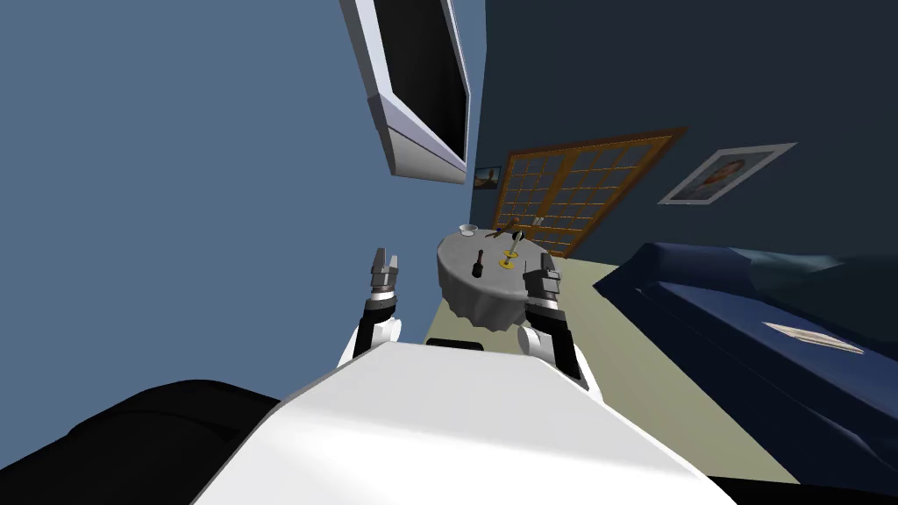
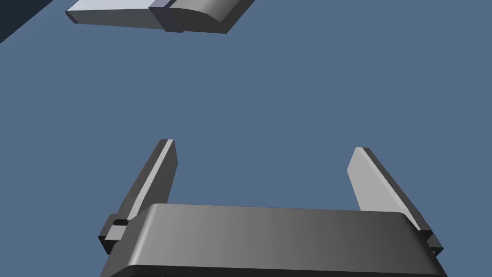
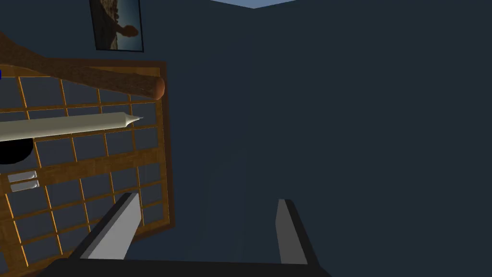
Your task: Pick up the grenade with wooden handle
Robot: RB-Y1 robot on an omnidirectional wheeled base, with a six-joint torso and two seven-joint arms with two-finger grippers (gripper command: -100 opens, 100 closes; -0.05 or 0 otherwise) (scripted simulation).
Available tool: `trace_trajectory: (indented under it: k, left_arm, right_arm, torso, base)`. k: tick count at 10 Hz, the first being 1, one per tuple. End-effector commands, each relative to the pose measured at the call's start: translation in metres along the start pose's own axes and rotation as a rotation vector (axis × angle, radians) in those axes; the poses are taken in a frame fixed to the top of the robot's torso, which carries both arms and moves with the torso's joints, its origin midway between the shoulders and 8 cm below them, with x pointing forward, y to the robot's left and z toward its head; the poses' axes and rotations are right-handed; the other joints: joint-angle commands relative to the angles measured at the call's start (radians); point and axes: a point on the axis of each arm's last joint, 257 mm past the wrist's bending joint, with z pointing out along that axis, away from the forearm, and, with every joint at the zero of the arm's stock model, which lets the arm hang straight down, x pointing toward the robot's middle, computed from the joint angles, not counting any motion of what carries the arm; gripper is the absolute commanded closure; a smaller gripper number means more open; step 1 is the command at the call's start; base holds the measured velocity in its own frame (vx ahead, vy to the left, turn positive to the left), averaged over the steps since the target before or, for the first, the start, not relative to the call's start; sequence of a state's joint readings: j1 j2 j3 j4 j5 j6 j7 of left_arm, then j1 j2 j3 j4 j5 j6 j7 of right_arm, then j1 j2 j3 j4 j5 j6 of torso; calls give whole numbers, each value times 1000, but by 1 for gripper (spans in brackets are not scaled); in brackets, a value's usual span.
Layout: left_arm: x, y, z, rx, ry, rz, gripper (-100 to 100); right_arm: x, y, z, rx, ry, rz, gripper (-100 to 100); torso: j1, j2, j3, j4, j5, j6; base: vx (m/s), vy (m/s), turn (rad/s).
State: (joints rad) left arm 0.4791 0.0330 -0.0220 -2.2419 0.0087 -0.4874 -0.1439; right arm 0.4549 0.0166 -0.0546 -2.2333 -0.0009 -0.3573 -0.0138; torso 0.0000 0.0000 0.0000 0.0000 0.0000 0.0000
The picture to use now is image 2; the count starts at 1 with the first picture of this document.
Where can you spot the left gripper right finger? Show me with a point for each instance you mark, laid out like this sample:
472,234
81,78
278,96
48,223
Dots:
371,184

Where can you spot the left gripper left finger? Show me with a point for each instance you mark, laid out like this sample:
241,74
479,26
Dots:
153,181

